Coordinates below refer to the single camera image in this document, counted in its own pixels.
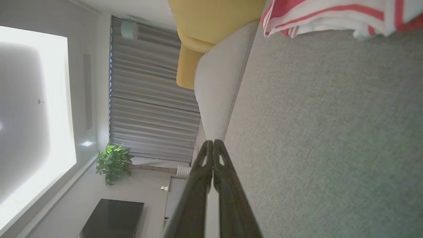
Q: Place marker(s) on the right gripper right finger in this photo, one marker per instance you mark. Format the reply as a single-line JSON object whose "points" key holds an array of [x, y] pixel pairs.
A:
{"points": [[234, 211]]}

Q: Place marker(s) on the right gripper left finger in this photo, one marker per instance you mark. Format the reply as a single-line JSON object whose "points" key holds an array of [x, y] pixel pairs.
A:
{"points": [[191, 211]]}

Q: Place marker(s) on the red white striped garment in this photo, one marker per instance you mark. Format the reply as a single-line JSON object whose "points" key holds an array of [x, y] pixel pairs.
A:
{"points": [[330, 16]]}

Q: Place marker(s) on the small white round device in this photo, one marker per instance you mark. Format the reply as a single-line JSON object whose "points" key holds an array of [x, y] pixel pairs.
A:
{"points": [[164, 188]]}

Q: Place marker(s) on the black television screen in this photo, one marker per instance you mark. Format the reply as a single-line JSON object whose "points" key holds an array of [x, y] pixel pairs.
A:
{"points": [[114, 218]]}

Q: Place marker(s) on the green potted plant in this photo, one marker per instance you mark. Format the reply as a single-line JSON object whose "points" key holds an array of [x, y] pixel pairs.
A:
{"points": [[114, 162]]}

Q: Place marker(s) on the grey pleated curtain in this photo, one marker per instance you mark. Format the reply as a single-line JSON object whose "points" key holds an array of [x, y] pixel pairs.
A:
{"points": [[148, 99]]}

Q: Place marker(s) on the grey sofa back cushion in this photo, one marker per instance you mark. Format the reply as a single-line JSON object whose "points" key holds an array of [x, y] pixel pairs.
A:
{"points": [[218, 86]]}

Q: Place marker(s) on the yellow cushion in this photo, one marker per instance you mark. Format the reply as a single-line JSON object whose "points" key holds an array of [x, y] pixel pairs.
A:
{"points": [[188, 69], [214, 19]]}

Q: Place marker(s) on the dark ceiling vent slot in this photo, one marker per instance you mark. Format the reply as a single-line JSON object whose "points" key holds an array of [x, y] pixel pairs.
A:
{"points": [[88, 92]]}

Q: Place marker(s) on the bright ceiling light panel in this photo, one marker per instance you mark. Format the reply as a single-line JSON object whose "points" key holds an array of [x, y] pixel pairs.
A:
{"points": [[49, 132]]}

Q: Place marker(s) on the mint round lamp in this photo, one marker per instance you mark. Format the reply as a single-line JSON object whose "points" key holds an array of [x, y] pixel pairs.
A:
{"points": [[129, 29]]}

